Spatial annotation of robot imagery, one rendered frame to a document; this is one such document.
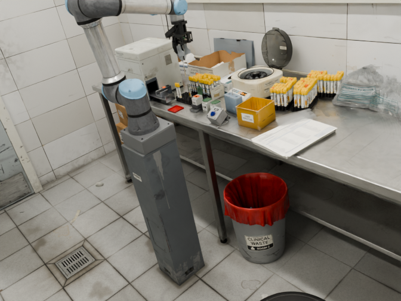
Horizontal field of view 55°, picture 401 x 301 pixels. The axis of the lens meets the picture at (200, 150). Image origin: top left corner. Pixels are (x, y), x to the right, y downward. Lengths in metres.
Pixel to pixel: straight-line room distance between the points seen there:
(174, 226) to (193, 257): 0.29
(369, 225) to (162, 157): 1.12
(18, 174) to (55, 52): 1.06
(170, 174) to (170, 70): 0.78
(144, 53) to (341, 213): 1.43
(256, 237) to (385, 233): 0.65
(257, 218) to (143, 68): 1.08
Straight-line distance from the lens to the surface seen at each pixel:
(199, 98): 2.08
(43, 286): 2.69
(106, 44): 1.80
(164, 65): 2.41
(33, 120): 3.52
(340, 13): 2.08
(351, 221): 2.20
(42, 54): 3.46
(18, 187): 3.59
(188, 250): 2.22
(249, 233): 2.16
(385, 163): 1.55
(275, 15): 2.31
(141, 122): 1.78
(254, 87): 2.05
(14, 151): 3.48
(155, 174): 1.86
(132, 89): 1.73
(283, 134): 1.72
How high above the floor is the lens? 1.71
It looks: 29 degrees down
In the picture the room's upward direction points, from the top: 11 degrees counter-clockwise
